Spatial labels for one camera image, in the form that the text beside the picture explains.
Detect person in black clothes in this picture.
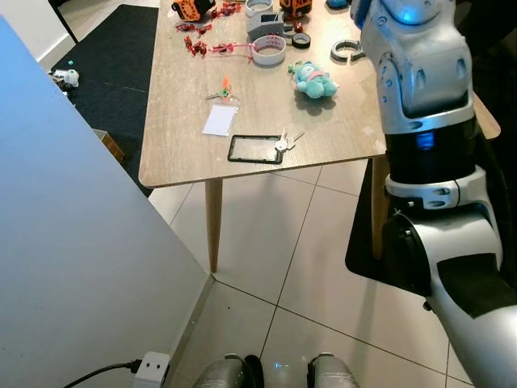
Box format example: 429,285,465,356
456,0,517,289

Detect teal plush toy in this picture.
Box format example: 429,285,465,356
289,60,339,100

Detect right robot leg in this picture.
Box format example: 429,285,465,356
306,352,361,388

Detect robot leg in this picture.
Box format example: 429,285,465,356
191,353,265,388
306,352,361,388

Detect light wooden table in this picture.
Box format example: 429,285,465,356
139,0,502,276

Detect white tape roll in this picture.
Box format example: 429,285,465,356
250,42,288,66

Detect grey tape dispenser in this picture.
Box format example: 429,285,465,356
246,12,285,46

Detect white card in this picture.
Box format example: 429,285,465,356
202,104,239,137

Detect left robot leg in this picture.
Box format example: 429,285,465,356
191,353,265,388

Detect orange and black tool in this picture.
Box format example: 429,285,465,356
170,0,216,23

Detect white power plug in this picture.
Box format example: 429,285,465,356
132,352,171,388

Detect cardboard box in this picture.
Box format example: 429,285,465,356
92,127,127,164

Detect black rug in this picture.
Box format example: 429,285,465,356
50,4,159,196

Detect white board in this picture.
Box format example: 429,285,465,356
0,16,216,388

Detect small white toy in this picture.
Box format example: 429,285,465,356
49,69,81,89

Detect grey ring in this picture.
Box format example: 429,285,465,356
330,38,367,63

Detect white ring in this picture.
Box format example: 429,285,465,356
244,0,276,18

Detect black power cable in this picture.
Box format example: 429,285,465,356
62,361,143,388

